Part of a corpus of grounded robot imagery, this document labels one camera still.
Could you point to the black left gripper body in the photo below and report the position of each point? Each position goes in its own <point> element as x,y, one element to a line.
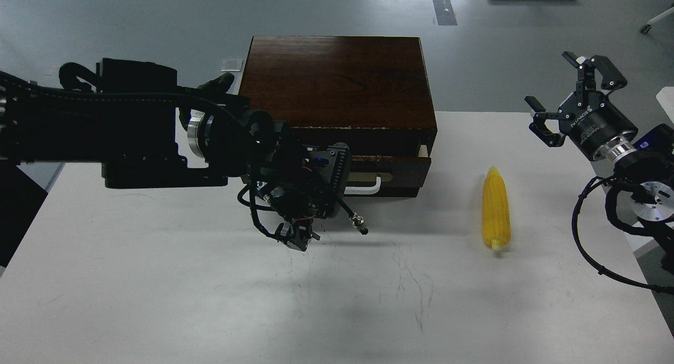
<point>310,184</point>

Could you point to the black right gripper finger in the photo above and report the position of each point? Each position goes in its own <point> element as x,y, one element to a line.
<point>538,125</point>
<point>596,73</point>

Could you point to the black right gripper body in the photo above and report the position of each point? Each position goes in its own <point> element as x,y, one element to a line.
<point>595,124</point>

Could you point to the wooden drawer with white handle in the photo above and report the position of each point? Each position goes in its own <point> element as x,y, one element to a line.
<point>378,176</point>

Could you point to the yellow corn cob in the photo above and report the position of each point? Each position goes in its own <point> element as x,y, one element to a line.
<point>496,223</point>

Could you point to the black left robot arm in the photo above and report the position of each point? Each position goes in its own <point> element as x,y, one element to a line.
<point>148,132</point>

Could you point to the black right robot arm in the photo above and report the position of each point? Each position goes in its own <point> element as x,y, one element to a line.
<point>639,201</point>

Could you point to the dark wooden drawer box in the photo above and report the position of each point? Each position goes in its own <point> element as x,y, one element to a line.
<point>370,92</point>

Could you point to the white furniture edge right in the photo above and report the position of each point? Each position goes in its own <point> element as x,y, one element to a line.
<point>665,98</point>

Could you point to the white chair leg with caster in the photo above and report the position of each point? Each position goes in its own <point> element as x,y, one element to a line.
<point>645,29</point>

